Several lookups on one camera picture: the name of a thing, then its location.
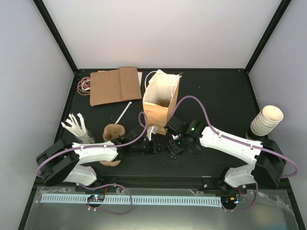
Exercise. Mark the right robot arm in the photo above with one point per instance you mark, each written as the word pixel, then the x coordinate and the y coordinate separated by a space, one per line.
pixel 264 164

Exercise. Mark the black printed coffee cup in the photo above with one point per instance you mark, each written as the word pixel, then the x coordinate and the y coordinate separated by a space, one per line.
pixel 174 151

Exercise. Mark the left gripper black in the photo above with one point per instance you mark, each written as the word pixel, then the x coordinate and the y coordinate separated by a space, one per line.
pixel 156 143

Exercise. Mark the white slotted cable duct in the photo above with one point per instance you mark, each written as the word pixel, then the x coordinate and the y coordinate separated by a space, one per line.
pixel 135 200

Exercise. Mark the single cardboard cup carrier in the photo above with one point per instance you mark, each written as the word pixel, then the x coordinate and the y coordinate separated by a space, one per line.
pixel 163 103

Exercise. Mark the yellow paper takeout bag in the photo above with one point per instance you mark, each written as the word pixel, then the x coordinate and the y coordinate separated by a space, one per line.
pixel 160 98

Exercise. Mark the white wrapped straw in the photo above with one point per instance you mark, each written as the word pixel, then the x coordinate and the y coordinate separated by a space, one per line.
pixel 123 112

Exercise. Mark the black frame post left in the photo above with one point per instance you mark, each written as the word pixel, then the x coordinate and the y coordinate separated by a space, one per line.
pixel 55 33

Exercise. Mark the black frame post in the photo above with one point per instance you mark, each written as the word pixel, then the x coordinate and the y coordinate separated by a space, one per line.
pixel 55 33
pixel 281 9

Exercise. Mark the stack of paper cups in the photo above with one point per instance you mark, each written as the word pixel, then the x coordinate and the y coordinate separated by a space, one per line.
pixel 267 119

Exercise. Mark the black cup lid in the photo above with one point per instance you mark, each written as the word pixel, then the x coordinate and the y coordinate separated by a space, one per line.
pixel 194 149

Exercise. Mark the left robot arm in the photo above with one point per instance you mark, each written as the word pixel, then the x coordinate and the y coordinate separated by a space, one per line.
pixel 67 161

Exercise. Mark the brown flat paper bag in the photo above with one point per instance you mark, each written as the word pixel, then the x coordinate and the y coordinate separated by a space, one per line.
pixel 104 87

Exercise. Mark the cardboard cup carrier stack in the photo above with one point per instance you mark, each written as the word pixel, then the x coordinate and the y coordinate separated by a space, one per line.
pixel 111 132

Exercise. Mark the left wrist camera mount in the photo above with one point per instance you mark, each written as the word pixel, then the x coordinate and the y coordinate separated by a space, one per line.
pixel 151 131

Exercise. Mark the cup of wrapped straws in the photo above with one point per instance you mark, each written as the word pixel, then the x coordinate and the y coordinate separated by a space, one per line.
pixel 76 126

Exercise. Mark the black frame post right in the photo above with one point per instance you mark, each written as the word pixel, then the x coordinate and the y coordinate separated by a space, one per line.
pixel 281 9

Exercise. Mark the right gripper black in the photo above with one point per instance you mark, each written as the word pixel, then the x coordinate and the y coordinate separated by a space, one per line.
pixel 185 148

